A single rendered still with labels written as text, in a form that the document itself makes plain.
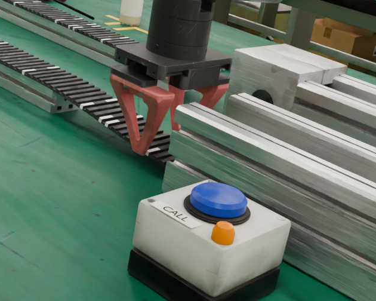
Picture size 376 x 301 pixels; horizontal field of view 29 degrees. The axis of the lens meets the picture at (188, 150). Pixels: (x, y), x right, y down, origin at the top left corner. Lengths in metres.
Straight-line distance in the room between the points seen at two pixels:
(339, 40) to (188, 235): 4.15
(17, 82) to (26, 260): 0.37
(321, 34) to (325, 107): 3.91
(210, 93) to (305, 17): 2.49
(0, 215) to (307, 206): 0.24
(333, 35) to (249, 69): 3.82
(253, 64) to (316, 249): 0.30
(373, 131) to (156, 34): 0.24
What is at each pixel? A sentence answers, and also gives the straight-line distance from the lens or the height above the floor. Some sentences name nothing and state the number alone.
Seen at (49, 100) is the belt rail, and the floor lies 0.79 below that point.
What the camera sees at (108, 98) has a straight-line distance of 0.80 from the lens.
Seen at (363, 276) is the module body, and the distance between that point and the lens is 0.57.
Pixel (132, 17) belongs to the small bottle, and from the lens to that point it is 1.28.
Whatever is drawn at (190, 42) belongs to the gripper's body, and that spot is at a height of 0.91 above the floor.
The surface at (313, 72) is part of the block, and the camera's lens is 0.81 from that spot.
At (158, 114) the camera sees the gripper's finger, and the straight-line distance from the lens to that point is 0.67.
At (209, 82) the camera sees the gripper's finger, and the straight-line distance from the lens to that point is 0.70.
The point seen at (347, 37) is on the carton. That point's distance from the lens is 4.59.
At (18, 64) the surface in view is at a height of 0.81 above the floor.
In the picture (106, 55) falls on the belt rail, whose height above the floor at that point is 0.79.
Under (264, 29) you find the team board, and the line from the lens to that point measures 4.12.
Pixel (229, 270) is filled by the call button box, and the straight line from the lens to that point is 0.49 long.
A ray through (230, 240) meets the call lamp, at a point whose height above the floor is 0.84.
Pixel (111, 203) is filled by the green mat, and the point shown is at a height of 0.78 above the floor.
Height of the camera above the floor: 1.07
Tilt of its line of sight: 22 degrees down
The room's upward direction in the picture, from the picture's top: 11 degrees clockwise
